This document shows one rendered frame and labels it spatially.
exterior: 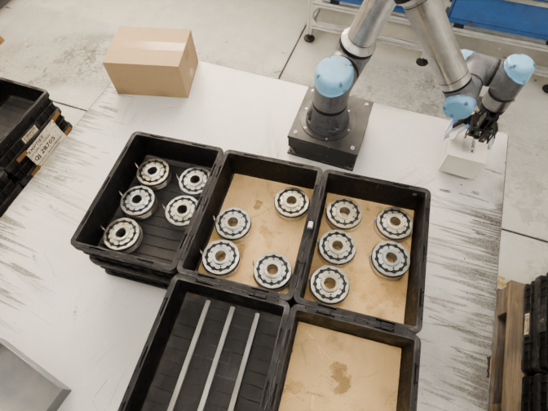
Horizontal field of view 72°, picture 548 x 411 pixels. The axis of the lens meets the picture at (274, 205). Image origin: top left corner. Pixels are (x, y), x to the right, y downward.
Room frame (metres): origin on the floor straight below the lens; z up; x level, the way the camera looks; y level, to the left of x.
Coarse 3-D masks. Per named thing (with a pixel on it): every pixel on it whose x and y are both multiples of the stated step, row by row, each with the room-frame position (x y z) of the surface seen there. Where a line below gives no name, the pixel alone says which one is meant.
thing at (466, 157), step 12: (456, 120) 0.89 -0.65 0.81; (444, 144) 0.83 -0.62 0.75; (456, 144) 0.78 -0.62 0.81; (468, 144) 0.78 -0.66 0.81; (480, 144) 0.77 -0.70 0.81; (444, 156) 0.76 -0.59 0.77; (456, 156) 0.73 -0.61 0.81; (468, 156) 0.73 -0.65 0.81; (480, 156) 0.73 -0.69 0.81; (444, 168) 0.73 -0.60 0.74; (456, 168) 0.72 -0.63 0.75; (468, 168) 0.71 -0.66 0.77; (480, 168) 0.70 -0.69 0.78
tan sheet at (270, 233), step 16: (240, 176) 0.67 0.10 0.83; (240, 192) 0.61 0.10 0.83; (256, 192) 0.61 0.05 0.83; (272, 192) 0.61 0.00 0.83; (224, 208) 0.56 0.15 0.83; (256, 208) 0.56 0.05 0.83; (272, 208) 0.55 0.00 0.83; (256, 224) 0.50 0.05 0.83; (272, 224) 0.50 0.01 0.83; (288, 224) 0.50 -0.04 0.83; (304, 224) 0.49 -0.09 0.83; (256, 240) 0.45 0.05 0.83; (272, 240) 0.45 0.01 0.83; (288, 240) 0.45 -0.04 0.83; (224, 256) 0.41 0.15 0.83; (256, 256) 0.40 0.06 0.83; (288, 256) 0.40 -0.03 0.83; (240, 272) 0.36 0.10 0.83; (272, 272) 0.35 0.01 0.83; (288, 288) 0.31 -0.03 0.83
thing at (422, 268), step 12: (324, 180) 0.58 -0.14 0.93; (360, 180) 0.58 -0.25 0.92; (372, 180) 0.57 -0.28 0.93; (384, 180) 0.57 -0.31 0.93; (312, 216) 0.47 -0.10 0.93; (312, 228) 0.44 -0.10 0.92; (312, 240) 0.40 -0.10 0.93; (420, 264) 0.32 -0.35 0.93; (300, 276) 0.30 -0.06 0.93; (420, 276) 0.29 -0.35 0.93; (300, 288) 0.27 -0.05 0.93; (420, 288) 0.26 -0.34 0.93; (300, 300) 0.24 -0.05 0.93; (420, 300) 0.23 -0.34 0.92; (336, 312) 0.21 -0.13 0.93; (348, 312) 0.21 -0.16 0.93; (420, 312) 0.20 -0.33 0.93; (384, 324) 0.18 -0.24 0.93; (396, 324) 0.18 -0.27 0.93; (420, 324) 0.18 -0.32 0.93
